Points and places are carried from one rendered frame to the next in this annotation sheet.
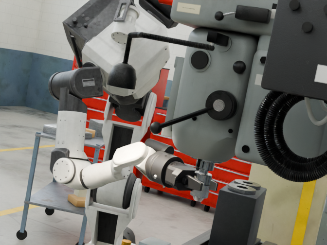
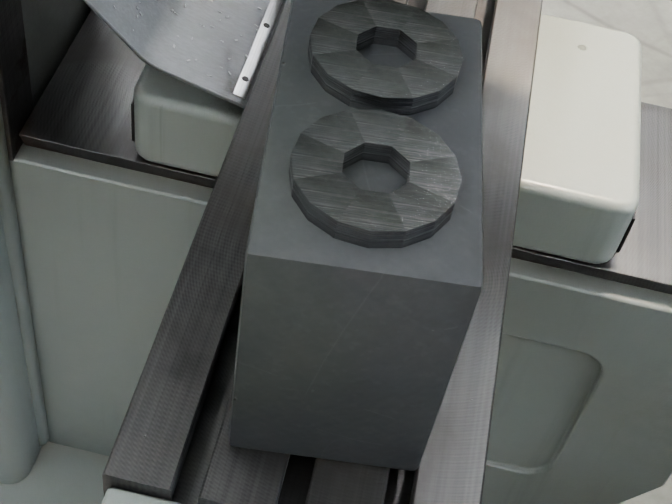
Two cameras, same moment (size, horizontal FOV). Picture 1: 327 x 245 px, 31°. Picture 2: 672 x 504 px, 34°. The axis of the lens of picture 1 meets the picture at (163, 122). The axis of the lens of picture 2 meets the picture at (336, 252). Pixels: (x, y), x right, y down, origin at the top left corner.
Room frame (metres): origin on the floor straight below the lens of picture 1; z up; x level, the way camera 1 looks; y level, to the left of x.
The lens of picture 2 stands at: (2.30, -0.47, 1.58)
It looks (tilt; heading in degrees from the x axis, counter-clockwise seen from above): 49 degrees down; 159
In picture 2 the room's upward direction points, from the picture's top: 11 degrees clockwise
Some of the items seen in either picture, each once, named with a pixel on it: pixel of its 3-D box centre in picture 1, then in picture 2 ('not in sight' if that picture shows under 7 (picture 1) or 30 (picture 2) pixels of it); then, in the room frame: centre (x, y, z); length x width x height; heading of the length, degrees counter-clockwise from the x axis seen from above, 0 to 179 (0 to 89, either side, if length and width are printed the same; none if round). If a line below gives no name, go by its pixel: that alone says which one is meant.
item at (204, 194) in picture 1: (200, 186); not in sight; (1.48, -0.13, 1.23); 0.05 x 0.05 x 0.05
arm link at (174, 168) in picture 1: (177, 175); not in sight; (1.55, -0.06, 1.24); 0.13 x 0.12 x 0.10; 132
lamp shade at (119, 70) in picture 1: (122, 75); not in sight; (1.48, 0.12, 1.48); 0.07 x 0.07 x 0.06
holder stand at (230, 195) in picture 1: (238, 214); (357, 224); (1.87, -0.30, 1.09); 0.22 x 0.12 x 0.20; 163
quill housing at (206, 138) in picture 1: (220, 96); not in sight; (1.48, -0.13, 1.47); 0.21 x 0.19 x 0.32; 156
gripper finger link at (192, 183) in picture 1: (192, 183); not in sight; (1.46, -0.10, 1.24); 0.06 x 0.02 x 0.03; 42
